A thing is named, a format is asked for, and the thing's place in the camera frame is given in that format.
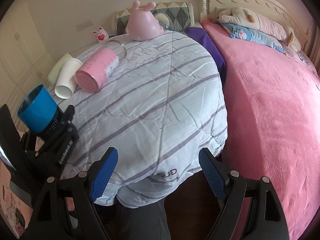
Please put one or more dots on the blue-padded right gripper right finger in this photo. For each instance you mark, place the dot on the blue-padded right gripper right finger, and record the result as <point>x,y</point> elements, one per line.
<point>265,218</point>

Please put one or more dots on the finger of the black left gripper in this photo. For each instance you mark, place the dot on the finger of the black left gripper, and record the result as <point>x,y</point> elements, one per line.
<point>66,117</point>

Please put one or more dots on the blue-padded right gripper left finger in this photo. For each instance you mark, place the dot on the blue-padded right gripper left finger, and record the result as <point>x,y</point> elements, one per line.
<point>84,189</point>

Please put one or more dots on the blue metal cup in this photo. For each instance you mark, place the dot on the blue metal cup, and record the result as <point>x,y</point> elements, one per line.
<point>40,113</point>

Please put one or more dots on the white paper cup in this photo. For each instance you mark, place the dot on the white paper cup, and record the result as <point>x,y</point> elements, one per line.
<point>66,83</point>

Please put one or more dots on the cream wardrobe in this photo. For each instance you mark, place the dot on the cream wardrobe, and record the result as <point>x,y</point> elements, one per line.
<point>25,61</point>

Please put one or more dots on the small pink plush toy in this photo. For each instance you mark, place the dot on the small pink plush toy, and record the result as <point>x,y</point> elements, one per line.
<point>100,34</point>

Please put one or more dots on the striped light blue quilt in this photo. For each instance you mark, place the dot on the striped light blue quilt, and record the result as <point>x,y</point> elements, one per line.
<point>161,105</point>

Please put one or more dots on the pink fleece blanket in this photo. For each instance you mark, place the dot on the pink fleece blanket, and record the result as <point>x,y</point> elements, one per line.
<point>272,104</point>

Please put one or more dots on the pink rabbit toy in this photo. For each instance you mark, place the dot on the pink rabbit toy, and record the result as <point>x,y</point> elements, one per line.
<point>142,25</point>

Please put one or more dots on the grey plush cushion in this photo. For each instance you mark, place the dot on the grey plush cushion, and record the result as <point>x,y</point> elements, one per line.
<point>164,21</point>

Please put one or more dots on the patchwork triangle pillow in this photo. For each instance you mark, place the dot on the patchwork triangle pillow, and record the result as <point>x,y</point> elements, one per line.
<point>181,14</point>

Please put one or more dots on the purple bed sheet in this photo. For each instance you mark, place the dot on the purple bed sheet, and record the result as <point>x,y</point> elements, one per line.
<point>199,35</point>

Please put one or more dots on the light blue cartoon pillow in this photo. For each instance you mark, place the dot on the light blue cartoon pillow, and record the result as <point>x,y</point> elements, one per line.
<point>251,35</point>

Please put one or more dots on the cream wooden headboard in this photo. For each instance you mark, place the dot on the cream wooden headboard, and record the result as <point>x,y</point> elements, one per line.
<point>272,9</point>

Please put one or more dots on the long white plush dog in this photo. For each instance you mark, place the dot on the long white plush dog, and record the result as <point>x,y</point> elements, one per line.
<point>250,19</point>

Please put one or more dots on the pink cup with handle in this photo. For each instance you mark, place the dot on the pink cup with handle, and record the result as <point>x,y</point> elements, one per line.
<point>99,67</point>

